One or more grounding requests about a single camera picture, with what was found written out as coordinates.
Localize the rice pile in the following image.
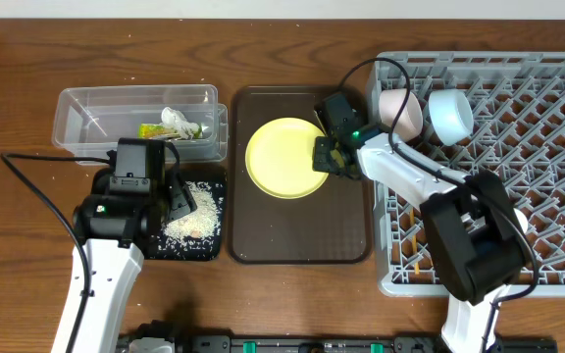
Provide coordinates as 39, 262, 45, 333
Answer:
150, 181, 226, 262

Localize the green snack wrapper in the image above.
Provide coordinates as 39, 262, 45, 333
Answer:
137, 124, 180, 140

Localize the yellow plate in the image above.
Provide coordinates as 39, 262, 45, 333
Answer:
244, 118, 328, 199

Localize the white tissue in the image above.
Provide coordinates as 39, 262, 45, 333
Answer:
161, 107, 202, 139

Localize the pink bowl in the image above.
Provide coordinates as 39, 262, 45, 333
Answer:
379, 88, 423, 142

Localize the blue bowl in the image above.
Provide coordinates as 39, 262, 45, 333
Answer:
429, 89, 474, 146

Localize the wooden chopstick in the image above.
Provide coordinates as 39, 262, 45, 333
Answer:
412, 234, 421, 276
407, 208, 417, 256

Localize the white green cup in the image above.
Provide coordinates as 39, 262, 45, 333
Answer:
514, 209, 529, 233

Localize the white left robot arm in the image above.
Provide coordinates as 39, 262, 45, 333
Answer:
52, 138, 197, 352

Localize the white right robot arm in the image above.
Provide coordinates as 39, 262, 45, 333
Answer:
314, 89, 531, 352

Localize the black waste tray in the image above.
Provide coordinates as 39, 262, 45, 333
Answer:
144, 164, 227, 262

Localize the clear plastic waste bin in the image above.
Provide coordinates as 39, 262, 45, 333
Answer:
52, 84, 229, 163

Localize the grey dishwasher rack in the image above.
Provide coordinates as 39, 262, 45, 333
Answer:
366, 51, 565, 298

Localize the brown serving tray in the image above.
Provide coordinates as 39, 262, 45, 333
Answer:
227, 85, 373, 265

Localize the black rail at table edge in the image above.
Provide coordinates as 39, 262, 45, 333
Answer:
115, 321, 558, 353

